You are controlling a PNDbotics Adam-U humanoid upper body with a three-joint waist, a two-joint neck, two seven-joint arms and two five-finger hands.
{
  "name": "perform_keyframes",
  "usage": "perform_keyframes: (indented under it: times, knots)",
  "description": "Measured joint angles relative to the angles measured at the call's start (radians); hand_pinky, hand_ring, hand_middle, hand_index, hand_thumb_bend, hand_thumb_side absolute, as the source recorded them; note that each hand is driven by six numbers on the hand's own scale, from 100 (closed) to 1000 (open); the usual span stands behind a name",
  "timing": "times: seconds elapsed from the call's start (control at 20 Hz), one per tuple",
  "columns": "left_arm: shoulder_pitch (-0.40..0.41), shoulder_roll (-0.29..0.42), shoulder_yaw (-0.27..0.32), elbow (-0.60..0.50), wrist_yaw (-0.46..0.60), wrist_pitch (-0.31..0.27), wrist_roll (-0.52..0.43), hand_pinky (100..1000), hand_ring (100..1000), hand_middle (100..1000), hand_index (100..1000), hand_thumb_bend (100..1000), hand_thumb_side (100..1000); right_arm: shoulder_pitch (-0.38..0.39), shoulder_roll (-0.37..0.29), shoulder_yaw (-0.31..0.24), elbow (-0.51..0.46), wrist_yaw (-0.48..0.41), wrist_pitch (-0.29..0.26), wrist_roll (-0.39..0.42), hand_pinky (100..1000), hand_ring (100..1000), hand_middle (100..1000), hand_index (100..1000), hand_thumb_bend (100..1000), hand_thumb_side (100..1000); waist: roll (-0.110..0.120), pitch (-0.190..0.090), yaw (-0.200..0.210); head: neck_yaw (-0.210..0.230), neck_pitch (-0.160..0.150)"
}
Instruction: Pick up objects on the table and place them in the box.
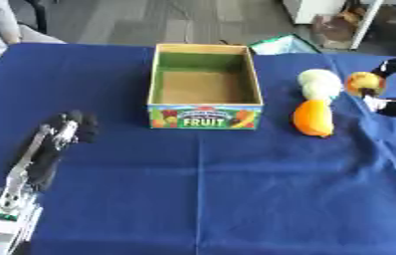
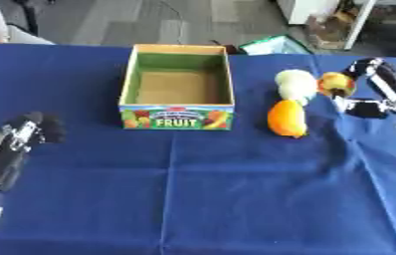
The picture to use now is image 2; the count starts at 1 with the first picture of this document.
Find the orange toy fruit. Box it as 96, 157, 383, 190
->
266, 99, 309, 139

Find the cardboard box with green inside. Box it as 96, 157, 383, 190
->
115, 43, 237, 131

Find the white cabinet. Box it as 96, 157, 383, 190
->
275, 0, 396, 51

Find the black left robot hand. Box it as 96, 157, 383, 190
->
0, 111, 68, 192

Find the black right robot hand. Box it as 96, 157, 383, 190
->
328, 57, 396, 122

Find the green and white bag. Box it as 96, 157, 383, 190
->
236, 34, 315, 57

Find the red and yellow toy apple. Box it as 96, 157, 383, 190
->
314, 71, 358, 99

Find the pale green toy fruit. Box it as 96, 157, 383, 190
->
273, 68, 320, 108

